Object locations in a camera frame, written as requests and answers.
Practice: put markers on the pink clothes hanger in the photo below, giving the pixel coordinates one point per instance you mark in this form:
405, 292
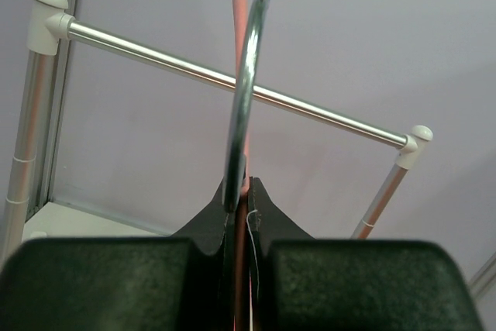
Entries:
249, 25

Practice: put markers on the white metal clothes rack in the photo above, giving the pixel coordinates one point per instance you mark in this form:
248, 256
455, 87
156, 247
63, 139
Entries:
50, 23

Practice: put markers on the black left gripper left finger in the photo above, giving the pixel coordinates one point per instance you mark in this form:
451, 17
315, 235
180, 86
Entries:
178, 282

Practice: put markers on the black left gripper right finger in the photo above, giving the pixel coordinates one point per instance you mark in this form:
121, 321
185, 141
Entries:
304, 283

